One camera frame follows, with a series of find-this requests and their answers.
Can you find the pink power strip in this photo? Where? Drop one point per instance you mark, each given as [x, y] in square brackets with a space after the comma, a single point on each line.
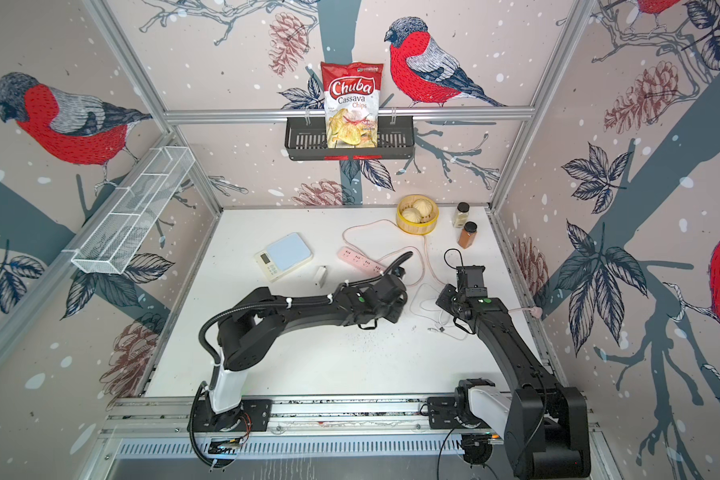
[360, 262]

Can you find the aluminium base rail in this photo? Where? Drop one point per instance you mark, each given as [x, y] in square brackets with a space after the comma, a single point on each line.
[285, 427]

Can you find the cream blue electronic scale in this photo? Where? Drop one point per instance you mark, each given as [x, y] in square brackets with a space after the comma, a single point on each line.
[283, 256]

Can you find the Chuba cassava chips bag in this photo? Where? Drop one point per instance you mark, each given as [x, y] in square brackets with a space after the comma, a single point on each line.
[351, 104]

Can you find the white wire mesh shelf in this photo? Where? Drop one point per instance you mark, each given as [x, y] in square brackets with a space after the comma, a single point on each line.
[117, 238]

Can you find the bun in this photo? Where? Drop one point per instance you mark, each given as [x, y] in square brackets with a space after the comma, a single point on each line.
[424, 207]
[411, 215]

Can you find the left bun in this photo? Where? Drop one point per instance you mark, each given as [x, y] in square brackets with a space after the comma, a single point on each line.
[411, 215]

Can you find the yellow bowl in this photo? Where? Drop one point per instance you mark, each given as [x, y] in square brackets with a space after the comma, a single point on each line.
[426, 226]

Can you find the black wall basket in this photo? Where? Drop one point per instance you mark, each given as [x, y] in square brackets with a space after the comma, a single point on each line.
[306, 140]

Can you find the brown spice jar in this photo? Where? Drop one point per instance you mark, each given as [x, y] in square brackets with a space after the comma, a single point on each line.
[467, 235]

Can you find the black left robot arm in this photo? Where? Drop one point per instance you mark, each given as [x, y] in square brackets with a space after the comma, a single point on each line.
[240, 337]

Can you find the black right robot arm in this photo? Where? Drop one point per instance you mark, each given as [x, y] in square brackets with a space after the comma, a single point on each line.
[542, 423]

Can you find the clear spice jar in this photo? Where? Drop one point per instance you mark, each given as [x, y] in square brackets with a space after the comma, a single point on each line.
[461, 215]

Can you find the right bun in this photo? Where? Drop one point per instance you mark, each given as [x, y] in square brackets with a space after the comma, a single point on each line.
[424, 207]

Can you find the white USB charger adapter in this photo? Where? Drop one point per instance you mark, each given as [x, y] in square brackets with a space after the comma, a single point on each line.
[320, 276]

